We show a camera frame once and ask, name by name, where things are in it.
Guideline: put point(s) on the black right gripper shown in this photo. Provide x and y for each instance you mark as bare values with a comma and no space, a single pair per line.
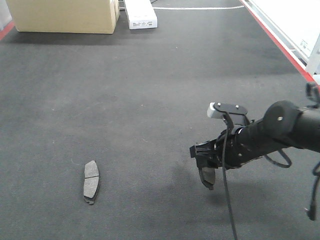
231,150

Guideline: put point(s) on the dark brake pad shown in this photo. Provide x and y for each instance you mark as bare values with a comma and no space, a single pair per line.
91,183
208,177

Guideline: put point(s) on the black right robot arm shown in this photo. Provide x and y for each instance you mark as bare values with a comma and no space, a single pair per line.
283,125

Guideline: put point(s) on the black conveyor belt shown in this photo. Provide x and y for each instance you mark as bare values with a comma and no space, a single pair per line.
150,187

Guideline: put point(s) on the white long box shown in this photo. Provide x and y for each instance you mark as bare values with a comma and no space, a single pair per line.
140,14

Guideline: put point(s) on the cardboard box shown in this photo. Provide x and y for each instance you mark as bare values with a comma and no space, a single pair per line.
65,16

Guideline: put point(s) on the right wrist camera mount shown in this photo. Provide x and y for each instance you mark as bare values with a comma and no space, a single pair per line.
232,114

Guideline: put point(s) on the red conveyor frame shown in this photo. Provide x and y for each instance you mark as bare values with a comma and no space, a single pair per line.
209,48

